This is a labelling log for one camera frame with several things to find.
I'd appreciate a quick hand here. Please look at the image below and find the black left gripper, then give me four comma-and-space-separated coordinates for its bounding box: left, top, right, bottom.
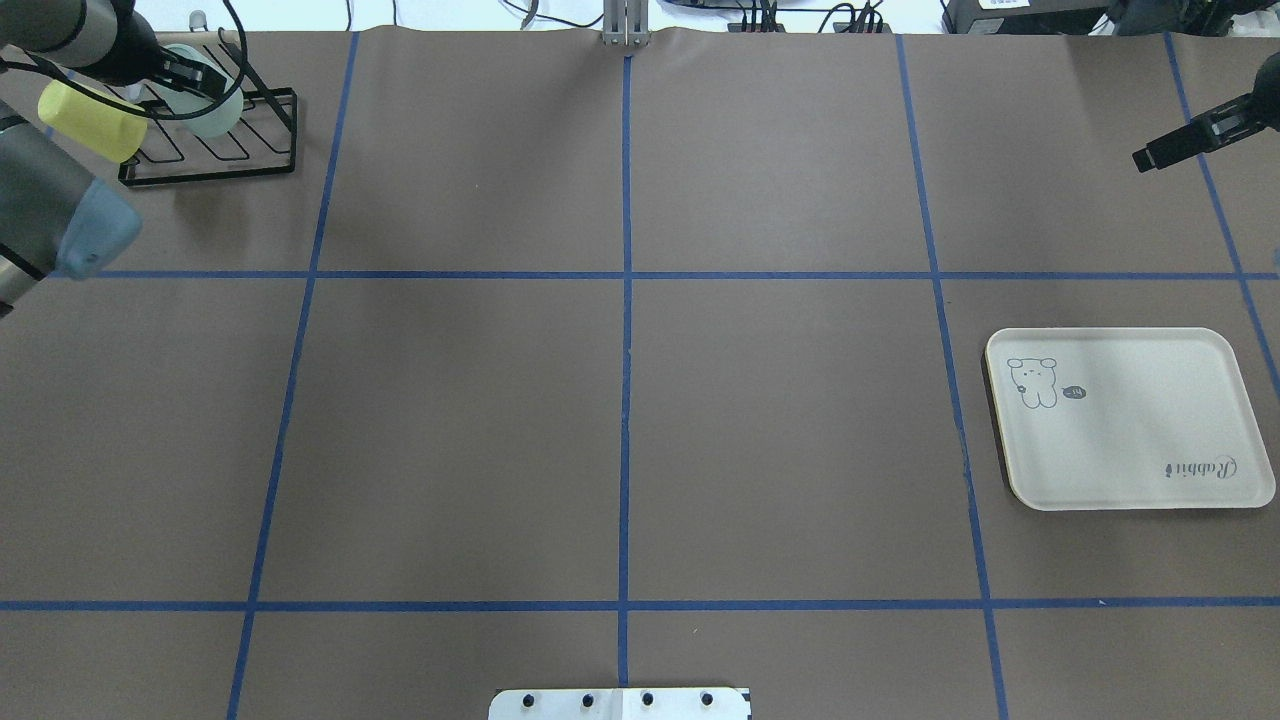
95, 1, 228, 101

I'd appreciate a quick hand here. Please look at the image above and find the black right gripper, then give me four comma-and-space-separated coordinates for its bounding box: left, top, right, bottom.
1132, 53, 1279, 173

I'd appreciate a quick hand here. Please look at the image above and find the light green cup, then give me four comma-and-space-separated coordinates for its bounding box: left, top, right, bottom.
154, 44, 244, 138

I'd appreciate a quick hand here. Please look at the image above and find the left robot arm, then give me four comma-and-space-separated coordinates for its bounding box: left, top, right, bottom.
1, 1, 241, 313

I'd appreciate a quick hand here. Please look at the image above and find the yellow cup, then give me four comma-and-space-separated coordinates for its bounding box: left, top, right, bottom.
37, 81, 148, 164

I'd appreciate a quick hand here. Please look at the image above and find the cream rabbit tray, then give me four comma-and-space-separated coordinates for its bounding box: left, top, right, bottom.
984, 327, 1277, 512

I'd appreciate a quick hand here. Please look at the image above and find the black wire cup rack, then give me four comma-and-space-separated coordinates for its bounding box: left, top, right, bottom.
116, 29, 300, 188

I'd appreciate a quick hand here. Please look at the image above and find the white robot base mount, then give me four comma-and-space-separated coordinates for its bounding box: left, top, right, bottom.
486, 685, 753, 719

